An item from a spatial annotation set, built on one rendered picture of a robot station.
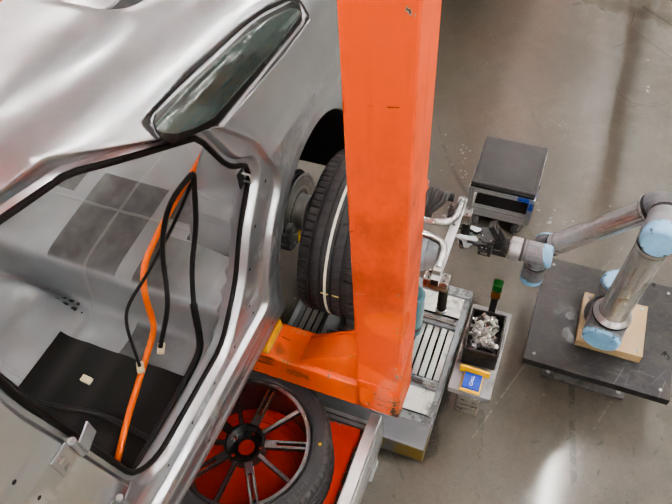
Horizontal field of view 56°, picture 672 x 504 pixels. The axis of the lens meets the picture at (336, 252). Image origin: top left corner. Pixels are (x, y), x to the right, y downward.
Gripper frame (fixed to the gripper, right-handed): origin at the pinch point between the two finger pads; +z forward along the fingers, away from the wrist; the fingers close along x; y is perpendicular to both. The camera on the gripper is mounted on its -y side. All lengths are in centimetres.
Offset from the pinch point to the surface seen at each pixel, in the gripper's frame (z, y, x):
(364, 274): 14, -54, -71
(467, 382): -18, 35, -45
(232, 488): 58, 56, -110
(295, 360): 44, 15, -69
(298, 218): 62, -6, -19
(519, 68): 8, 82, 235
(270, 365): 54, 21, -71
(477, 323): -15.7, 25.8, -23.4
